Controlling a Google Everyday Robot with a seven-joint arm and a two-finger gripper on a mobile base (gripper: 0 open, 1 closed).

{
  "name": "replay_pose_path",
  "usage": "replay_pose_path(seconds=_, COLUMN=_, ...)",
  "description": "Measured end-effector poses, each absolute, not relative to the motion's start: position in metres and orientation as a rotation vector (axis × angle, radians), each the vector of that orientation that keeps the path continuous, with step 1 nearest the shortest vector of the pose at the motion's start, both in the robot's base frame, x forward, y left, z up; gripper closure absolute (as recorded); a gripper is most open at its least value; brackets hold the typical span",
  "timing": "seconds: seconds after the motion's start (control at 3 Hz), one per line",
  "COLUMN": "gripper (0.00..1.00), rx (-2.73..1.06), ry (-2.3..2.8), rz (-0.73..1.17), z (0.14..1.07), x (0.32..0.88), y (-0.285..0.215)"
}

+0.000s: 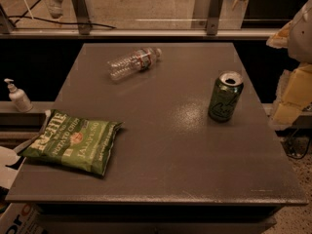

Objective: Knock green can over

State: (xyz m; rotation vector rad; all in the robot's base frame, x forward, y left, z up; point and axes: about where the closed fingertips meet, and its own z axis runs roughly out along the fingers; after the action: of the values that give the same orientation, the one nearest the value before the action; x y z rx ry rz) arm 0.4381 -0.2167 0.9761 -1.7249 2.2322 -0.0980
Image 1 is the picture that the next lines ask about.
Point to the green soda can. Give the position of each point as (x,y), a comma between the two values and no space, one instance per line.
(228,87)

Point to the metal bracket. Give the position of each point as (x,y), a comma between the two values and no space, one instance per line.
(82,16)
(213,16)

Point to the white pump dispenser bottle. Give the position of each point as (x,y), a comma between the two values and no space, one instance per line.
(18,97)

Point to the metal window rail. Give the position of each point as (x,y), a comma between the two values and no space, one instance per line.
(245,33)

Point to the metal bracket left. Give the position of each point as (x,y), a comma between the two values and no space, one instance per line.
(82,16)

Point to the green jalapeno chips bag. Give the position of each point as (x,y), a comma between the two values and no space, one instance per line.
(73,142)

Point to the metal bracket right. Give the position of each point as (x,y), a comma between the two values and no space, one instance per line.
(213,16)

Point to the clear plastic water bottle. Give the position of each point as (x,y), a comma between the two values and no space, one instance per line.
(136,61)

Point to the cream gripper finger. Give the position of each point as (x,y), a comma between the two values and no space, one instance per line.
(293,94)
(280,39)

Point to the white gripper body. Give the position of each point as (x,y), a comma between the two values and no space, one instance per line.
(301,36)

